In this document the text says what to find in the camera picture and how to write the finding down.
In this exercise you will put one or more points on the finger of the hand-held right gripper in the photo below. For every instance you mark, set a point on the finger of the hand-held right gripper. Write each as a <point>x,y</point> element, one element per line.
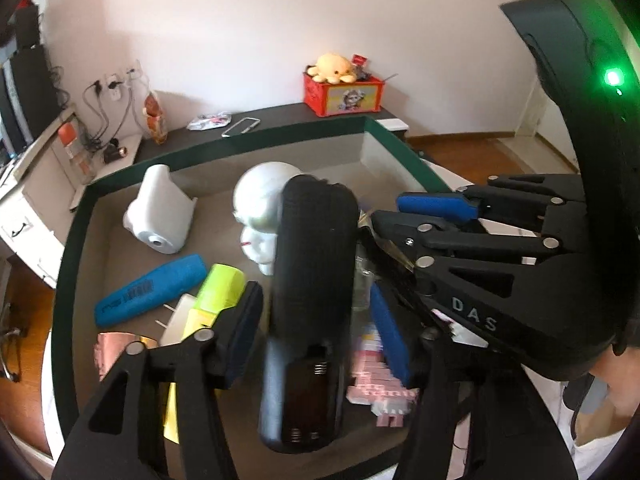
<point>475,250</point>
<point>435,205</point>

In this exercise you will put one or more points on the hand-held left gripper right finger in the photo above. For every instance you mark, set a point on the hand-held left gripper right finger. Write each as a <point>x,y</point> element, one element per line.
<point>392,340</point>

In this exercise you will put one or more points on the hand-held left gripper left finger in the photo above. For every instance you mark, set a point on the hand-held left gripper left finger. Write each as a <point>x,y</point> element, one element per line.
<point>245,340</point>

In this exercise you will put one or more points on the pink pixel pig toy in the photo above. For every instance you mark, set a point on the pink pixel pig toy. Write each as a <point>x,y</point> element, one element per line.
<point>375,390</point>

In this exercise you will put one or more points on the yellow highlighter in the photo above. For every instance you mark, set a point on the yellow highlighter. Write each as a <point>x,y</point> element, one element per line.
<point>220,285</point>

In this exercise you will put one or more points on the white charger plug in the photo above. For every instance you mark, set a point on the white charger plug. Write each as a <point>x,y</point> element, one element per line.
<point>182,315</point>

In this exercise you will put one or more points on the blue marker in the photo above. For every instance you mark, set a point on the blue marker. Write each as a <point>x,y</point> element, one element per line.
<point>160,285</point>

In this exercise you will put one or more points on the black remote control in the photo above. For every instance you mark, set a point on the black remote control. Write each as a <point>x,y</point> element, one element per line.
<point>310,260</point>

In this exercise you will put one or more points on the rose gold box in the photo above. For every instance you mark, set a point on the rose gold box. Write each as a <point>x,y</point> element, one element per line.
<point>112,350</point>

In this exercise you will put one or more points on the pink box with dark rim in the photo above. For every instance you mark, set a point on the pink box with dark rim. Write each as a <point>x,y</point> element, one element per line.
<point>310,155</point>

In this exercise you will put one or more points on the silver astronaut figurine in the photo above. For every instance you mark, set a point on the silver astronaut figurine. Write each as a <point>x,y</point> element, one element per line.
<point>260,190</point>

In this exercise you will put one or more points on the white handheld device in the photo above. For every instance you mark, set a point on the white handheld device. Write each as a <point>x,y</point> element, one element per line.
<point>160,210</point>

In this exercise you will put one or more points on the white door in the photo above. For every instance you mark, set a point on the white door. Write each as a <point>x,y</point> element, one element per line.
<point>542,115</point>

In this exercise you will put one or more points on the red toy box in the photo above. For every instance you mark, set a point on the red toy box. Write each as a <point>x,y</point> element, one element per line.
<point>350,97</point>

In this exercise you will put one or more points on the dark topped low cabinet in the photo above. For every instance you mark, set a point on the dark topped low cabinet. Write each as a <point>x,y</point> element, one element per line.
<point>300,115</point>

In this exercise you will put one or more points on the small red card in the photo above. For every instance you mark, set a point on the small red card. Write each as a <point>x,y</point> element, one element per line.
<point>360,59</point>

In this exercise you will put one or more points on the orange octopus plush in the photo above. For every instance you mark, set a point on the orange octopus plush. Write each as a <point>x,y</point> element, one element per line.
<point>332,67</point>

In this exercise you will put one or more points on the white bedside table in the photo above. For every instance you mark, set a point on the white bedside table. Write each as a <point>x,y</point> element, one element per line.
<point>117,170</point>

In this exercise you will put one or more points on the person's torso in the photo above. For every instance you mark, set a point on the person's torso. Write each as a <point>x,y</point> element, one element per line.
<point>600,425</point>

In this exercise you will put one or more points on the clear plastic packet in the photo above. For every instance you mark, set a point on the clear plastic packet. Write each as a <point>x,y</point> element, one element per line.
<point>210,121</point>

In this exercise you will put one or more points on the small black flashlight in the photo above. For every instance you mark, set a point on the small black flashlight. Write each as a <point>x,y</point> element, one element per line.
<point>114,152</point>

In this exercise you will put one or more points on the orange capped water bottle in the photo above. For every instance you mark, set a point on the orange capped water bottle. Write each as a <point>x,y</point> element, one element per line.
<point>75,160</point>

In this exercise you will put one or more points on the white desk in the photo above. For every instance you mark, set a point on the white desk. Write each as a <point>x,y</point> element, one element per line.
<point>30,200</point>

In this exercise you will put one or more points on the black computer tower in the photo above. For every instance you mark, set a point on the black computer tower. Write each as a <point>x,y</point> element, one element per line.
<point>30,90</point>

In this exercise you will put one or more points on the black box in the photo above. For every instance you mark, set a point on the black box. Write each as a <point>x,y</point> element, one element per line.
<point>27,27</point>

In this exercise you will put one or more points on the white wall sockets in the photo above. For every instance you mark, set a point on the white wall sockets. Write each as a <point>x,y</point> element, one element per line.
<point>115,94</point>

